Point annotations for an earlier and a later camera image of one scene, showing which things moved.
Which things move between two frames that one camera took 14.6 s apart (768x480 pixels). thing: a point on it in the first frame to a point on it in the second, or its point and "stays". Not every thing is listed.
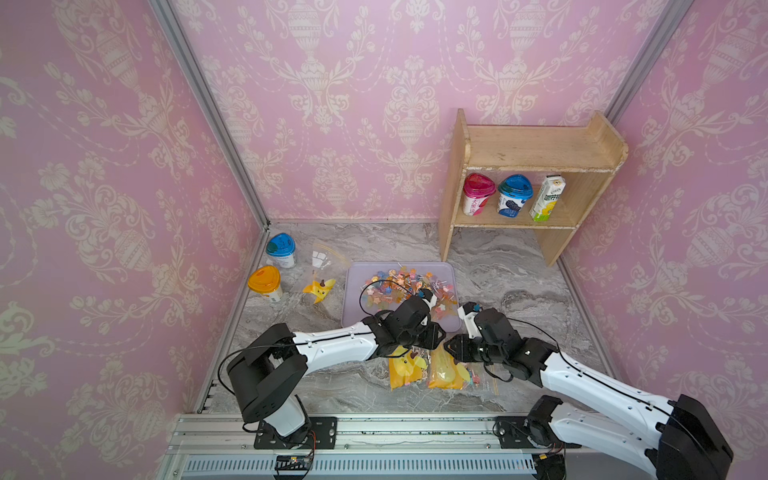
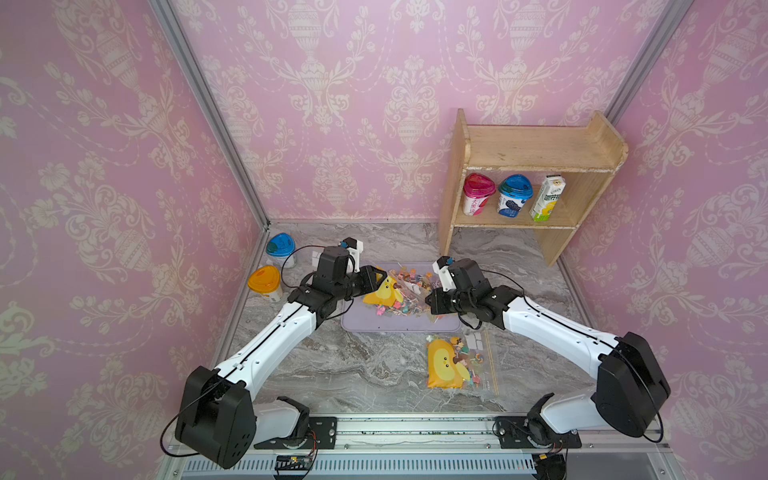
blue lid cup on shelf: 513,192 stays
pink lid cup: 477,188 stays
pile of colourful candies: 396,284 stays
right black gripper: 461,348 to 438,306
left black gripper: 434,330 to 371,283
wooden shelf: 592,152 stays
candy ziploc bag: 407,365 to 409,288
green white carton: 551,189 stays
